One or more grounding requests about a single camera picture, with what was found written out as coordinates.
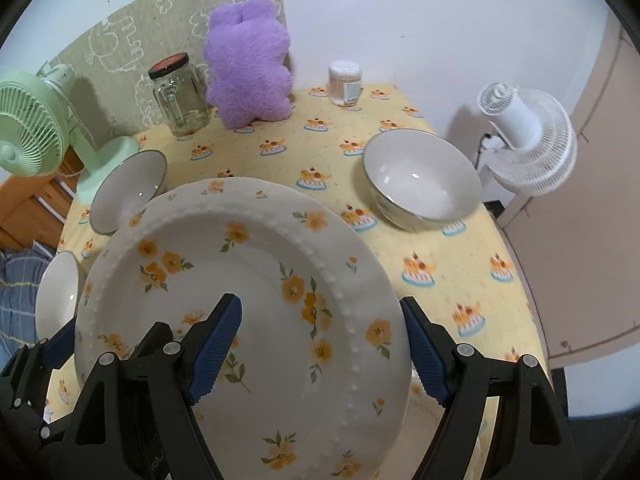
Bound large white floral bowl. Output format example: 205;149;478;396
35;252;87;339

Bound white plate orange flowers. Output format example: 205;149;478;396
75;177;410;479

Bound medium white floral bowl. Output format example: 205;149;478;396
89;150;168;235

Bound blue plaid pillow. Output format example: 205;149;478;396
0;242;53;364

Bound wooden bed headboard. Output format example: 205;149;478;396
0;148;84;252

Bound beige door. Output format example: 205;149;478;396
506;15;639;368

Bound green desk fan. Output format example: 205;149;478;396
1;64;139;204

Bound small white floral bowl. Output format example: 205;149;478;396
362;128;483;232

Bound white desk fan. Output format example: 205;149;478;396
477;81;578;197

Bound glass jar red lid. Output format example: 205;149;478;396
148;52;209;138

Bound purple plush toy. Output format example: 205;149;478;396
203;0;293;130

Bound cotton swab container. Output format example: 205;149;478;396
329;60;362;106

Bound green cartoon wall mat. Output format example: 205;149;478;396
52;0;285;142

